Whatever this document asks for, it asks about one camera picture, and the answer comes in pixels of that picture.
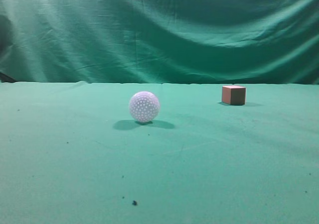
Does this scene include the red cube block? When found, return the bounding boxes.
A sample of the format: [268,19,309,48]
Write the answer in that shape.
[221,85,246,106]

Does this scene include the white dimpled golf ball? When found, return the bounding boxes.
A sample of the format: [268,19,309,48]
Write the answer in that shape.
[129,91,160,123]

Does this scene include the green backdrop cloth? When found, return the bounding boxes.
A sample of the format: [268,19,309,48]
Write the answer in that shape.
[0,0,319,85]

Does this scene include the green table cloth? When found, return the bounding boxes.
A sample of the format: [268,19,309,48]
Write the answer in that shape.
[0,82,319,224]

